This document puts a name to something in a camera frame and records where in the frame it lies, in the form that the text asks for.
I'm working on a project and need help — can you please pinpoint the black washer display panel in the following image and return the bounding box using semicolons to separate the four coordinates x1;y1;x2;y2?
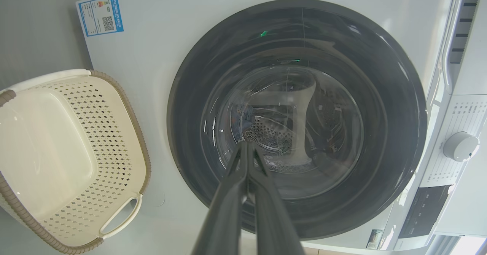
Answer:
398;185;453;239

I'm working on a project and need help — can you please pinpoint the small dark square sticker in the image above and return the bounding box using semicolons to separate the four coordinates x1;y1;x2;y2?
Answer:
366;229;384;250

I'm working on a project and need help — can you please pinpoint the cream perforated laundry basket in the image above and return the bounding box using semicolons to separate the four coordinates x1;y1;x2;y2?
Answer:
0;69;152;255

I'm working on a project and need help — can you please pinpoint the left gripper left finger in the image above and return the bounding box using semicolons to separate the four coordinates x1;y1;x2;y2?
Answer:
192;141;250;255

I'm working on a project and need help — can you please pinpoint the blue energy label sticker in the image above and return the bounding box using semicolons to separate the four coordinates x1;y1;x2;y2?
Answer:
78;0;124;37

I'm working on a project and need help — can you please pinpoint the white round control knob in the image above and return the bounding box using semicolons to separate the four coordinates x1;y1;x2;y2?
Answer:
442;131;481;163

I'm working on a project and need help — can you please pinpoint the round black glass washer door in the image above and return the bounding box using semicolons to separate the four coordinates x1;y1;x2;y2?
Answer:
167;0;428;240

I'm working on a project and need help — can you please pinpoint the white front-load washing machine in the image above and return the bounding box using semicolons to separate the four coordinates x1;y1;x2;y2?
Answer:
75;0;487;252

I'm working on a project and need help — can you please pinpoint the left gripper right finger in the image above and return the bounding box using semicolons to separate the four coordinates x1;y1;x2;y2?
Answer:
247;143;305;255

